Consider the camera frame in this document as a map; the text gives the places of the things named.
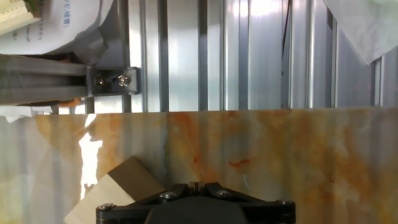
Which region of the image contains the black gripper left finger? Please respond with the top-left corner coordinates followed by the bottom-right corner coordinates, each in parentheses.
top-left (95, 182), bottom-right (197, 224)

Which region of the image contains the blue tissue pack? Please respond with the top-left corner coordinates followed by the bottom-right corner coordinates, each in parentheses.
top-left (0, 0), bottom-right (116, 56)

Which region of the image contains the orange marble pattern mat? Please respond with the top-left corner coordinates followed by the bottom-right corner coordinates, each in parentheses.
top-left (0, 107), bottom-right (398, 224)

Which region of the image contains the aluminium frame beam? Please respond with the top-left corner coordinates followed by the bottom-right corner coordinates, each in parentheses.
top-left (0, 54), bottom-right (141, 106)

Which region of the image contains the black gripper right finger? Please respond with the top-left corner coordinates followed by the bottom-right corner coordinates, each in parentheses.
top-left (198, 182), bottom-right (297, 224)

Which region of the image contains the crumpled white tissue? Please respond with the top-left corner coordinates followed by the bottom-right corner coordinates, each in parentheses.
top-left (322, 0), bottom-right (398, 65)

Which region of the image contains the light wooden block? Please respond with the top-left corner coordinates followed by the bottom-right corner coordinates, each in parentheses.
top-left (63, 155), bottom-right (167, 224)

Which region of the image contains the orange cable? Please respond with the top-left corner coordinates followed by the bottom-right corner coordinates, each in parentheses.
top-left (58, 98), bottom-right (82, 108)

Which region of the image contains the thin dark wire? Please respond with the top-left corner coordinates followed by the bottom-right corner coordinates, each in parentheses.
top-left (280, 0), bottom-right (292, 80)

